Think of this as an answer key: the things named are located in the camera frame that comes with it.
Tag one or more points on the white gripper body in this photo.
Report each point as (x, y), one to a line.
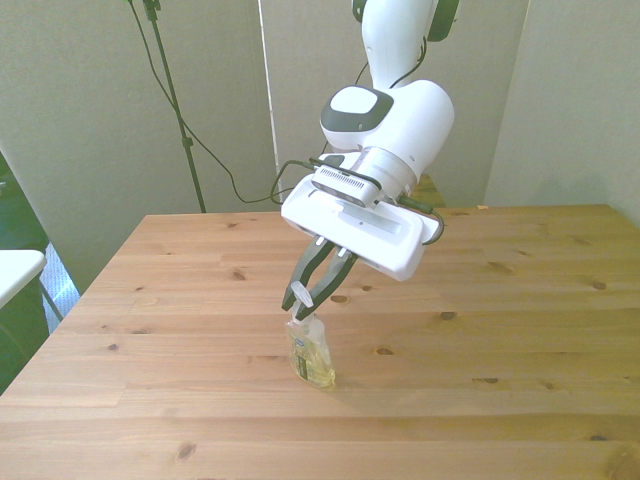
(380, 240)

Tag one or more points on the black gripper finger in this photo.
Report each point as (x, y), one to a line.
(307, 267)
(332, 277)

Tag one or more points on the clear sanitizer pump bottle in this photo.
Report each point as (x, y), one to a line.
(310, 360)

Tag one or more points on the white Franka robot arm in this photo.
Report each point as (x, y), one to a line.
(415, 115)

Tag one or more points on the white side table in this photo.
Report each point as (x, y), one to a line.
(17, 272)

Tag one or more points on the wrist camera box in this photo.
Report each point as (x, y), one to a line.
(345, 182)

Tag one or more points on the thin black camera stand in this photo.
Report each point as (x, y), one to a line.
(175, 100)

